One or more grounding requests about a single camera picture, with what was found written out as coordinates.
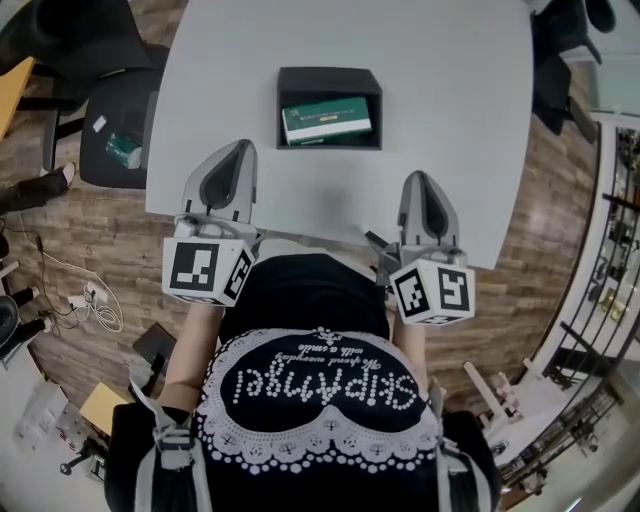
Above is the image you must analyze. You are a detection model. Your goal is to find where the white coiled cable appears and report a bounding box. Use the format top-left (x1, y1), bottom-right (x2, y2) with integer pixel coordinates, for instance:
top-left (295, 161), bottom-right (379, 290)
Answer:
top-left (83, 282), bottom-right (125, 334)

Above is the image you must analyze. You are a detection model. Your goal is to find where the person's left forearm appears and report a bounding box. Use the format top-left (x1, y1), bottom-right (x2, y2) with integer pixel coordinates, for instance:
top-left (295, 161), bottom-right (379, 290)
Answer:
top-left (158, 298), bottom-right (227, 407)

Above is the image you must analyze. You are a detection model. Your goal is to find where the black flat tablet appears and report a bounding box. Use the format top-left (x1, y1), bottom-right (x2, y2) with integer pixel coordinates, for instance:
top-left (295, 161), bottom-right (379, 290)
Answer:
top-left (131, 322), bottom-right (179, 368)

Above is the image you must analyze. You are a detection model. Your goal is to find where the person's right forearm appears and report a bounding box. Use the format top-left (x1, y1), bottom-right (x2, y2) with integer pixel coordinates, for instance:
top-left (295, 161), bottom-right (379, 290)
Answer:
top-left (391, 319), bottom-right (431, 401)

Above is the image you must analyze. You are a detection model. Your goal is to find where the clear plastic box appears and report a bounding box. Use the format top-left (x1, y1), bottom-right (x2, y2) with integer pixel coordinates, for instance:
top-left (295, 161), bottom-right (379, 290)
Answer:
top-left (12, 383), bottom-right (70, 454)

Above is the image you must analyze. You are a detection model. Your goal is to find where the black office chair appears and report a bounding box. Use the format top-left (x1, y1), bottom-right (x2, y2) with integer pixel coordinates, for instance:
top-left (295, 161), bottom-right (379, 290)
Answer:
top-left (41, 43), bottom-right (171, 191)
top-left (528, 0), bottom-right (618, 137)
top-left (0, 0), bottom-right (157, 86)

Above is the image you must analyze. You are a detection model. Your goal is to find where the black tissue holder box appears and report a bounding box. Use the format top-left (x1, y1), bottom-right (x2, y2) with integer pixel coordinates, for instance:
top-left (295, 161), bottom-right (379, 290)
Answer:
top-left (275, 66), bottom-right (385, 152)

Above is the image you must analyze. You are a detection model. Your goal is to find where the white power strip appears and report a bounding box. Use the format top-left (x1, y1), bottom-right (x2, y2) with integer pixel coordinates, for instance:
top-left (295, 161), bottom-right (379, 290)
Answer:
top-left (66, 281), bottom-right (110, 310)

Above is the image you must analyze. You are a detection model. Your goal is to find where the brown cardboard box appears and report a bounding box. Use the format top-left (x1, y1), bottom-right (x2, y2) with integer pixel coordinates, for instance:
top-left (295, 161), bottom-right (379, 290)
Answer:
top-left (78, 381), bottom-right (135, 434)

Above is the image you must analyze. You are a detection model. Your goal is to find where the white wooden stand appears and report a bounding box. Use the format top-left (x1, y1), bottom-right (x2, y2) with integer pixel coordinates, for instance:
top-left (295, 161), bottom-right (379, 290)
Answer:
top-left (461, 357), bottom-right (527, 454)

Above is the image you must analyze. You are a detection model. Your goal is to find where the black metal wire shelf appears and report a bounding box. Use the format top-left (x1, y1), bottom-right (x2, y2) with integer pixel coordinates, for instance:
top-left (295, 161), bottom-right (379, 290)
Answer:
top-left (494, 113), bottom-right (640, 506)

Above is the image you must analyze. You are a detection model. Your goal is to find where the grey harness strap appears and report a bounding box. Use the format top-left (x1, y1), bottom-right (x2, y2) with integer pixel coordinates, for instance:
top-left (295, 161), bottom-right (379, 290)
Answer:
top-left (427, 375), bottom-right (497, 512)
top-left (127, 367), bottom-right (197, 512)

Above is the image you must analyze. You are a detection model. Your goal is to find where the green tissue packet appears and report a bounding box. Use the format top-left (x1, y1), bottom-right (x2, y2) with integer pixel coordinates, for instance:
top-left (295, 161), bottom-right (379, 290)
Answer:
top-left (103, 130), bottom-right (144, 171)

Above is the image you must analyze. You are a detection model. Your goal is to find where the black chair base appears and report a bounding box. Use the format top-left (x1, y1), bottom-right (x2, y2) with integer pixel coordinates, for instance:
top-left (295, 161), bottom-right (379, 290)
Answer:
top-left (0, 284), bottom-right (54, 372)

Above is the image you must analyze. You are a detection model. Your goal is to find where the yellow wooden desk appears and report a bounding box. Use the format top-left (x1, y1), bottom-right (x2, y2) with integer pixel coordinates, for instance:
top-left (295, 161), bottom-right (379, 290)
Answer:
top-left (0, 56), bottom-right (37, 142)

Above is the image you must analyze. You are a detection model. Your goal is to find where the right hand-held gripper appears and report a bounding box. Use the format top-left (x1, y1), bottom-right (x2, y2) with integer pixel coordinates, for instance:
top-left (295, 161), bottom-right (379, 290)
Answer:
top-left (364, 170), bottom-right (476, 327)

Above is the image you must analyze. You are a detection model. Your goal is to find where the green tissues pack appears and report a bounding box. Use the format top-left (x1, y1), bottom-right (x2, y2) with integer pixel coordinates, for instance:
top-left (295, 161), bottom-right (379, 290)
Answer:
top-left (280, 96), bottom-right (374, 148)

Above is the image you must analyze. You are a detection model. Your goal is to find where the person's black printed shirt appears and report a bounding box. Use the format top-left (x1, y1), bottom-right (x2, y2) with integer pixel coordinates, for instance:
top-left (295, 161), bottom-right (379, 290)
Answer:
top-left (103, 252), bottom-right (502, 512)

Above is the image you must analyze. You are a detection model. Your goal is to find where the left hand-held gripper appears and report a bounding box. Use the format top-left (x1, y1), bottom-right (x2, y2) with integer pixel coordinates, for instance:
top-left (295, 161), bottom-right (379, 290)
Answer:
top-left (161, 140), bottom-right (262, 307)

